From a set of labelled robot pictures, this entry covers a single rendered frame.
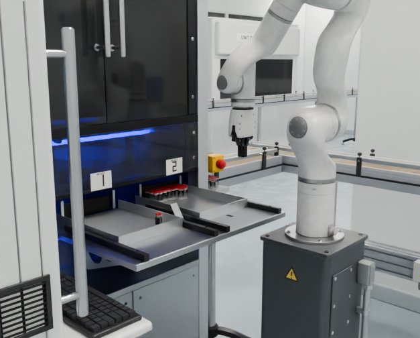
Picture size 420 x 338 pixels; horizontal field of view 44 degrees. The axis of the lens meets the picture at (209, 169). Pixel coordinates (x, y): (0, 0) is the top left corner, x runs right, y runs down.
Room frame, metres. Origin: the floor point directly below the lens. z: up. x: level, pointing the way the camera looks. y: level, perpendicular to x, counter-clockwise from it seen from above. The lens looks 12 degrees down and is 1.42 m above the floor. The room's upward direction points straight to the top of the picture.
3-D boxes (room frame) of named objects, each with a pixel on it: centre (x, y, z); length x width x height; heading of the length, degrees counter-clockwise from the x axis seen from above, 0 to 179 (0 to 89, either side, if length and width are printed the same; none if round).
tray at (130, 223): (1.66, 0.30, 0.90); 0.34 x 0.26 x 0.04; 47
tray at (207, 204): (1.91, 0.07, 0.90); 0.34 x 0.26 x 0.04; 47
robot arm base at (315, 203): (1.62, -0.34, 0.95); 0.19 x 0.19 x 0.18
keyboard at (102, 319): (1.25, 0.35, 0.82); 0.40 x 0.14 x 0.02; 45
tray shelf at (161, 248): (1.74, 0.14, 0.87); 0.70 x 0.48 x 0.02; 137
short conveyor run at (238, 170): (2.48, -0.10, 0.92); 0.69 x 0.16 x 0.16; 137
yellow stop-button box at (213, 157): (2.17, -0.01, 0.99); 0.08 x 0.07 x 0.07; 47
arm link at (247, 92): (1.83, -0.11, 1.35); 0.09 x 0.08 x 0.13; 137
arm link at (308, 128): (1.60, -0.32, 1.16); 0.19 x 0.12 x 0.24; 137
